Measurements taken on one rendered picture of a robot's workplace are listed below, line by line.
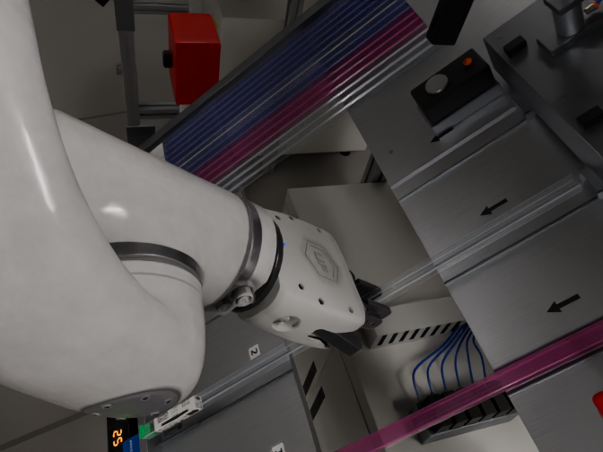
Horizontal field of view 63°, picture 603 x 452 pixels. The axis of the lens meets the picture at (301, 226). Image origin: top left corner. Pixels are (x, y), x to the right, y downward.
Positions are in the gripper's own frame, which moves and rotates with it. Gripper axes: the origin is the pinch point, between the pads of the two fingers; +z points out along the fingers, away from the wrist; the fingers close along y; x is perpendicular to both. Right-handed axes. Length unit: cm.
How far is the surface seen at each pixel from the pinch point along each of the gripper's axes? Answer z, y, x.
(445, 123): 4.5, 14.6, -15.2
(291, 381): 1.0, -1.9, 11.6
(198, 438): -1.3, -2.5, 24.4
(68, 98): 22, 174, 101
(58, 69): 18, 196, 104
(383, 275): 38.1, 24.0, 12.9
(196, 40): 7, 80, 16
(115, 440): -2.7, 3.0, 38.3
